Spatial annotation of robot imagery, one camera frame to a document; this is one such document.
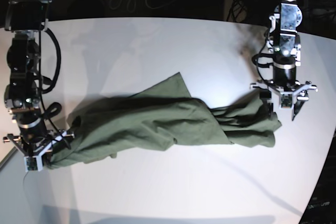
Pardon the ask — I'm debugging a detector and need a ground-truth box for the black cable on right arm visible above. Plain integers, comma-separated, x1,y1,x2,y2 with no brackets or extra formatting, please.
39,28,73,143

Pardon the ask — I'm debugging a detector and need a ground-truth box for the green t-shirt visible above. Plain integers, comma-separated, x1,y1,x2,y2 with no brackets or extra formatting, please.
46,73,281,169

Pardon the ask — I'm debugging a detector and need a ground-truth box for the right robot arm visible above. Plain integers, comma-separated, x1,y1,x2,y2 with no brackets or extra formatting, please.
4,0,66,158

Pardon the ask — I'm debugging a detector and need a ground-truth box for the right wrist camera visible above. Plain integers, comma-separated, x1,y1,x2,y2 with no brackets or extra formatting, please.
24,156,44,172

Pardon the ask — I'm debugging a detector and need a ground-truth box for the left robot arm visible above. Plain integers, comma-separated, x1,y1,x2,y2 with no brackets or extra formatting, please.
251,0,318,118

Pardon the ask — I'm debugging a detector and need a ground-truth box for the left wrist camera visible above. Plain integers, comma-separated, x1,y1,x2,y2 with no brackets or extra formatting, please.
279,93,293,110

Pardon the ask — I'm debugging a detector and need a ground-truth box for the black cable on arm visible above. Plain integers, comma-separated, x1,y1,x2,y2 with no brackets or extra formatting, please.
39,28,73,143
251,31,275,83

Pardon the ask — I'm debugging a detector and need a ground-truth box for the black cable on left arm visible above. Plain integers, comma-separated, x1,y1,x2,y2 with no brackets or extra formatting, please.
251,31,275,83

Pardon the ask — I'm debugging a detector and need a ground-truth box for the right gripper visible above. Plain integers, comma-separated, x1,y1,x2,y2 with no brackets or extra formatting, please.
3,130,75,156

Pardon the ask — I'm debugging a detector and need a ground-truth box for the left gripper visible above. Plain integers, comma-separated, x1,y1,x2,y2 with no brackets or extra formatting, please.
250,80,318,121

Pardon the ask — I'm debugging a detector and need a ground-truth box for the white table extension panel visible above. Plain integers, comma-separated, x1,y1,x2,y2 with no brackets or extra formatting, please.
1,151,81,223

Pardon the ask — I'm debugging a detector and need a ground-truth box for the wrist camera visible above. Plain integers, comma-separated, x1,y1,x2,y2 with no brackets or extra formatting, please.
24,156,44,172
279,93,293,110

